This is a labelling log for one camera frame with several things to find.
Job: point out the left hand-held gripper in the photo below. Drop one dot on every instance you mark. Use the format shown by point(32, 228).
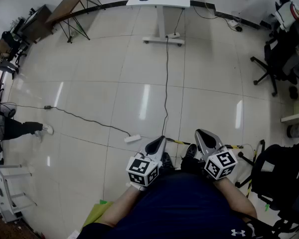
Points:
point(139, 167)

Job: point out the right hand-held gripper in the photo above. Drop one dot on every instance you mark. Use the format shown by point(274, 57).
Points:
point(220, 164)

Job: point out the person's right forearm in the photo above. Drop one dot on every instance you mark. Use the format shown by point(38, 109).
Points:
point(235, 198)

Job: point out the person's left forearm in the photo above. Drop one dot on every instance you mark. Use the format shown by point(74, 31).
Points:
point(122, 205)

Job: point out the person's left shoe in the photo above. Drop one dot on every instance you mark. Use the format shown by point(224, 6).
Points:
point(167, 159)

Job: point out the person's shoe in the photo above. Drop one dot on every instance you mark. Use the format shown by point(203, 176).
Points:
point(167, 159)
point(190, 151)

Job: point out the person's right shoe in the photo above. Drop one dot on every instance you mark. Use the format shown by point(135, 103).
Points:
point(190, 151)

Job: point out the white power strip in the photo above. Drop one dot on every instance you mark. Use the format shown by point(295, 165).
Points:
point(173, 35)
point(132, 138)

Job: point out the white wristband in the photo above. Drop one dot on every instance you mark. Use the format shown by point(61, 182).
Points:
point(138, 187)

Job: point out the person's navy shirt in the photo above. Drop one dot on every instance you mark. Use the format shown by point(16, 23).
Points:
point(174, 208)

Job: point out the black office chair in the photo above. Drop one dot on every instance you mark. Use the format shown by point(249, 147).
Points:
point(13, 46)
point(279, 173)
point(279, 56)

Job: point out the green mat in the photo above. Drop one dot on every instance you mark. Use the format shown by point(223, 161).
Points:
point(99, 210)

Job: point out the round metal tin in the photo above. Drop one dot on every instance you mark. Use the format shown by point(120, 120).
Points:
point(295, 129)

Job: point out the white shelf board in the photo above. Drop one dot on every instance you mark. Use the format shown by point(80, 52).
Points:
point(295, 117)

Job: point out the small black round object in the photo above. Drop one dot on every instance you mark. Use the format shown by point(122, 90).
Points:
point(238, 28)

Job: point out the white adapter box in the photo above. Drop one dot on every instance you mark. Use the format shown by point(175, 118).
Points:
point(232, 22)

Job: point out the white and red bag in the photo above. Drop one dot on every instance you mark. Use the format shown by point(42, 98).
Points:
point(286, 14)

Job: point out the white shelf rack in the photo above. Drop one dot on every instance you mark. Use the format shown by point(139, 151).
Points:
point(5, 195)

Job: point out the wooden desk with black legs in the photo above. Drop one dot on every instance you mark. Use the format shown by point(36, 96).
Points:
point(69, 6)

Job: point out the brown cabinet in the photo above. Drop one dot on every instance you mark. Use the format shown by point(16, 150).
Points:
point(37, 24)

